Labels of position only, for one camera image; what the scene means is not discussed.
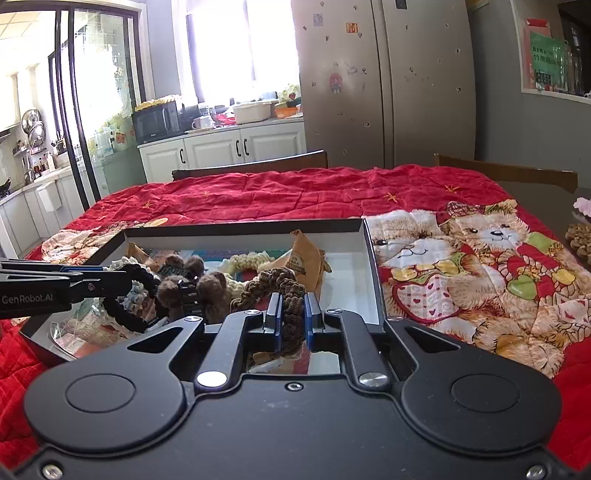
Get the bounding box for black white lace scrunchie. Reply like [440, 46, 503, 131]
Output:
[101, 259, 168, 333]

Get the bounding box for brown fuzzy hair claw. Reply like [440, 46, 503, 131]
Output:
[158, 254, 205, 280]
[156, 271, 231, 324]

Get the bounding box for cream crochet scrunchie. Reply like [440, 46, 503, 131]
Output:
[217, 251, 274, 300]

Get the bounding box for brown knitted scrunchie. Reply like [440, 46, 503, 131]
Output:
[230, 267, 307, 355]

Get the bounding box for brown triangular snack packet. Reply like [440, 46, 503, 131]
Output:
[126, 242, 161, 273]
[257, 230, 332, 299]

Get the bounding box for blue white crochet scrunchie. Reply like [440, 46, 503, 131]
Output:
[108, 256, 153, 321]

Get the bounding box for colourful printed booklet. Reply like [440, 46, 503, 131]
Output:
[50, 244, 331, 374]

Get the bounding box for white hanging bin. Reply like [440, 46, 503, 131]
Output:
[36, 181, 62, 212]

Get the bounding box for red quilted teddy blanket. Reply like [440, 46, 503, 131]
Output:
[13, 166, 590, 479]

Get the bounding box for white kitchen cabinet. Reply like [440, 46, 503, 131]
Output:
[139, 116, 307, 183]

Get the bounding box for pile of brown nuts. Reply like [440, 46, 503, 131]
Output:
[565, 223, 591, 265]

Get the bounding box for black microwave oven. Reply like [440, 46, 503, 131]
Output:
[132, 101, 183, 145]

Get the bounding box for black shallow cardboard box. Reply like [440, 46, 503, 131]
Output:
[21, 219, 385, 365]

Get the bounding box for white mug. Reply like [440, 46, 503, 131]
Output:
[191, 115, 215, 130]

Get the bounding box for white plastic basin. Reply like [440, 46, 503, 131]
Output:
[233, 100, 273, 125]

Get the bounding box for dark wooden chair back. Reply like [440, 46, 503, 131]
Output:
[171, 150, 329, 181]

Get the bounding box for orange bowl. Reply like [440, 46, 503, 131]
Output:
[274, 104, 301, 119]

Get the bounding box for silver double door refrigerator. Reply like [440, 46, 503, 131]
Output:
[291, 0, 476, 169]

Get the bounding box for black sliding door frame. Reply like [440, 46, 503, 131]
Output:
[47, 1, 148, 211]

